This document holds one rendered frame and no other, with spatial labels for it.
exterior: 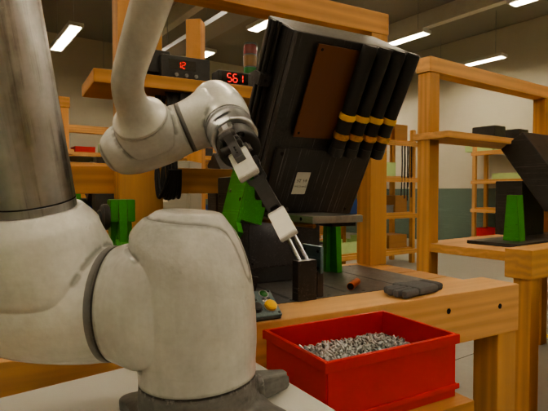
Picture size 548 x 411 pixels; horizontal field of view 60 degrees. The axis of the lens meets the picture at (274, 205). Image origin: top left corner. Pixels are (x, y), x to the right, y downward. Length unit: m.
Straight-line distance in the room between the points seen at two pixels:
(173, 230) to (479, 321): 1.17
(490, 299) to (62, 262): 1.28
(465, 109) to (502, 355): 10.16
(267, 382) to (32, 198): 0.39
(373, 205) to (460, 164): 9.60
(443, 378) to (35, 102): 0.82
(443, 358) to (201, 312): 0.55
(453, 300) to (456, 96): 10.49
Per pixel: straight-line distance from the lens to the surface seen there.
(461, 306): 1.51
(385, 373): 0.89
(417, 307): 1.38
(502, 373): 1.73
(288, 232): 0.74
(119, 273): 0.60
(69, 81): 11.68
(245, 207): 1.30
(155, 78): 1.51
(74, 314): 0.63
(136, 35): 0.79
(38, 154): 0.63
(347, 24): 2.05
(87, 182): 1.64
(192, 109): 0.92
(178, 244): 0.56
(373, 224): 2.04
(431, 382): 0.98
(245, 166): 0.66
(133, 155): 0.92
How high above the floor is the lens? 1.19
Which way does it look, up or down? 2 degrees down
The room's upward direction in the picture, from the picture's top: straight up
